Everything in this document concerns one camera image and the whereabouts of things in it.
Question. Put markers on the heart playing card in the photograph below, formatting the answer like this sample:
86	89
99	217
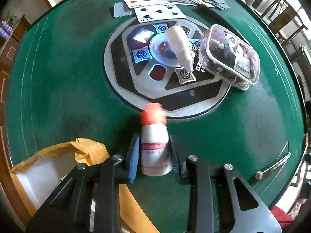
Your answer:
132	4

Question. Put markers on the dark wooden chair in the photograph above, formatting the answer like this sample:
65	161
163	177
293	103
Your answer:
289	21

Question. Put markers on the spade playing card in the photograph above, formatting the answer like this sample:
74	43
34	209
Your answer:
158	12

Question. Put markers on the mahjong table centre control panel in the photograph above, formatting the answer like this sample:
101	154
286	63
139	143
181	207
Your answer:
141	68

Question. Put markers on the white bottle red cap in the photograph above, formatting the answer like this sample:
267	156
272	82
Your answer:
155	158

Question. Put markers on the white squeeze tube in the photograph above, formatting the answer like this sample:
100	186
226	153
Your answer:
180	45

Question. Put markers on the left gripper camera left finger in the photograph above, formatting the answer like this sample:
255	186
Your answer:
132	157

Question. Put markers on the yellow cardboard box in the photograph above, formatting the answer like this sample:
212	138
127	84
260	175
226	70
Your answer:
78	187

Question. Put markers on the clear cartoon zipper pouch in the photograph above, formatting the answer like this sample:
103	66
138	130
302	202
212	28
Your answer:
224	54

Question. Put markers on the face-down grey card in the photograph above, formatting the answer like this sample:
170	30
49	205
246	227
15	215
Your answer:
121	10

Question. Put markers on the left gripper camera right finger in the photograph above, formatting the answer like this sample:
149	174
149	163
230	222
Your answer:
179	154

